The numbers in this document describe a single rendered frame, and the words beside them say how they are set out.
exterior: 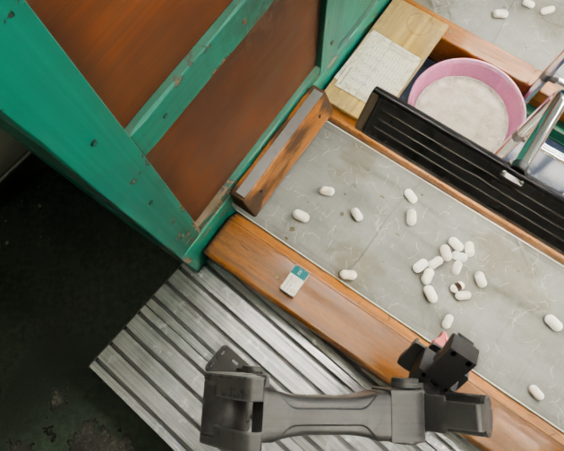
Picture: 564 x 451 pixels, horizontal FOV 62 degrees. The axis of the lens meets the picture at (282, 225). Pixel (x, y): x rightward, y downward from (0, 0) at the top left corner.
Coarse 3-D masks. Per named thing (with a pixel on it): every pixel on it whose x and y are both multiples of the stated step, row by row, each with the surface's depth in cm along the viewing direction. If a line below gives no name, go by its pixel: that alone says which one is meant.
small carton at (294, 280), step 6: (294, 270) 97; (300, 270) 97; (288, 276) 97; (294, 276) 97; (300, 276) 97; (306, 276) 97; (288, 282) 97; (294, 282) 97; (300, 282) 97; (282, 288) 96; (288, 288) 96; (294, 288) 96; (288, 294) 97; (294, 294) 96
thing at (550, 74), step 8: (560, 56) 94; (552, 64) 97; (560, 64) 96; (544, 72) 100; (552, 72) 99; (536, 80) 104; (544, 80) 102; (552, 80) 101; (560, 80) 100; (528, 88) 107; (536, 88) 105; (528, 96) 108; (528, 104) 113; (512, 112) 116; (528, 112) 113; (560, 128) 112; (552, 136) 114; (560, 136) 112; (560, 144) 114
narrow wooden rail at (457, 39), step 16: (432, 16) 114; (448, 32) 113; (464, 32) 113; (448, 48) 115; (464, 48) 112; (480, 48) 112; (496, 48) 112; (496, 64) 111; (512, 64) 111; (528, 64) 110; (512, 80) 111; (528, 80) 110; (544, 96) 109
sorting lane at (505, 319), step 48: (336, 144) 109; (288, 192) 106; (336, 192) 106; (384, 192) 106; (432, 192) 106; (288, 240) 104; (336, 240) 103; (384, 240) 103; (432, 240) 103; (480, 240) 102; (384, 288) 100; (480, 288) 100; (528, 288) 100; (432, 336) 98; (480, 336) 97; (528, 336) 97; (528, 384) 95
